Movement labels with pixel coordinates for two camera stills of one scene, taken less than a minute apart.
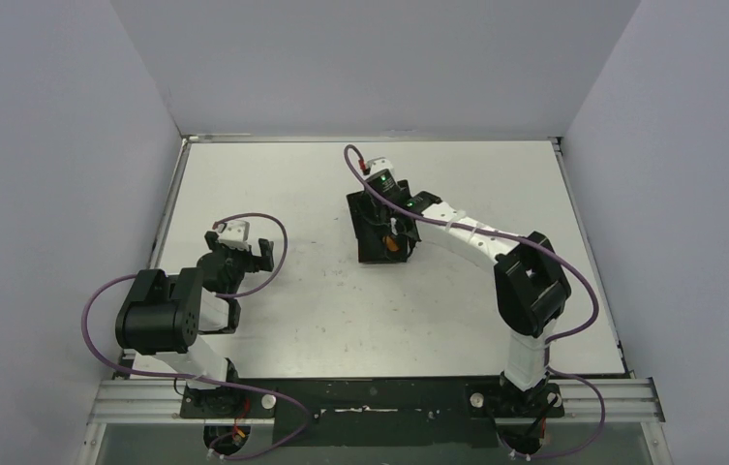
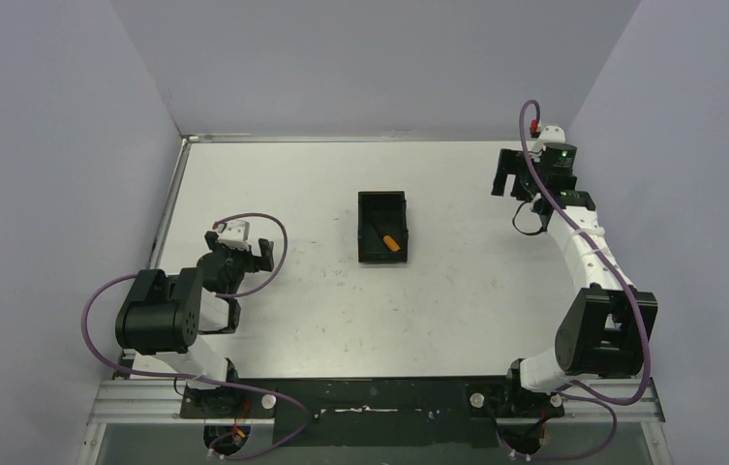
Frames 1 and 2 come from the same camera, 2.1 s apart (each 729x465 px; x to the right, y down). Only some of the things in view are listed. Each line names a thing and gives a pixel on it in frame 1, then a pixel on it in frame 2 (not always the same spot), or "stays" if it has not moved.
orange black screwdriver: (390, 244) stays
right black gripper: (404, 182) to (512, 163)
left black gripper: (238, 251) stays
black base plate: (394, 412) stays
